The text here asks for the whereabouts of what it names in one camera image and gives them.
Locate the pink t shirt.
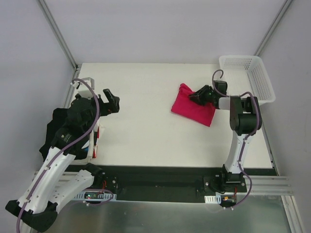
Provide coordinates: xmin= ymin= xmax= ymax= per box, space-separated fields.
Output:
xmin=171 ymin=83 xmax=216 ymax=127

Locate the white red shirt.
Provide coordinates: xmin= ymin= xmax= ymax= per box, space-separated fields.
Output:
xmin=87 ymin=120 xmax=104 ymax=160

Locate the black t shirt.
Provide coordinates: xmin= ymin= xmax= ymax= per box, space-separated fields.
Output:
xmin=39 ymin=108 xmax=95 ymax=160

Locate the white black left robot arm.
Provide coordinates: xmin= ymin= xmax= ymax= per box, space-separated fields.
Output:
xmin=5 ymin=89 xmax=120 ymax=233

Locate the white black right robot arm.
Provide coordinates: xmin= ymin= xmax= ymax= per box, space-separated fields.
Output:
xmin=188 ymin=81 xmax=262 ymax=194

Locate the white perforated plastic basket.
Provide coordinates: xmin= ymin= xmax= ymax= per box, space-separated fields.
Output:
xmin=219 ymin=55 xmax=276 ymax=105

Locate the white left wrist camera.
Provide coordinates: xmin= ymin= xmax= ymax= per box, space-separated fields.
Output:
xmin=71 ymin=77 xmax=95 ymax=99

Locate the aluminium frame rail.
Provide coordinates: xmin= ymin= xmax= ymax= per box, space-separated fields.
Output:
xmin=31 ymin=171 xmax=83 ymax=189

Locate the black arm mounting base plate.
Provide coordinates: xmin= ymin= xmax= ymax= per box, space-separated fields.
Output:
xmin=85 ymin=164 xmax=248 ymax=201

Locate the white slotted cable duct left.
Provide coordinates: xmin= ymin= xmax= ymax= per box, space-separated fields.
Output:
xmin=72 ymin=191 xmax=117 ymax=201

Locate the white slotted cable duct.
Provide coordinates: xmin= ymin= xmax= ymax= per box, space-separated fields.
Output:
xmin=204 ymin=195 xmax=222 ymax=204
xmin=72 ymin=191 xmax=117 ymax=201

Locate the white slotted cable duct right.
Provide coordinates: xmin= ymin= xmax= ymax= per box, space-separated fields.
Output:
xmin=204 ymin=195 xmax=222 ymax=204

